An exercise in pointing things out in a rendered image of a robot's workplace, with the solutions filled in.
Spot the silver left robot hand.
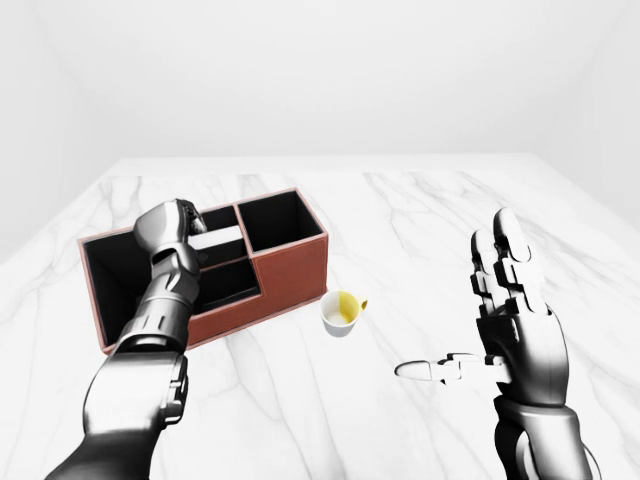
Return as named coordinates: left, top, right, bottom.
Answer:
left=132, top=198, right=208, bottom=257

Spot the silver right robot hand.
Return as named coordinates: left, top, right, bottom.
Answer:
left=393, top=207, right=572, bottom=408

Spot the black and white book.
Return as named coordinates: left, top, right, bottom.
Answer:
left=187, top=225, right=250, bottom=270

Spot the red-brown desk caddy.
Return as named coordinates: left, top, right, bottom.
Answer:
left=77, top=187, right=330, bottom=356

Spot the white and yellow mug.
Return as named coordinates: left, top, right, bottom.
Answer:
left=319, top=289, right=370, bottom=339

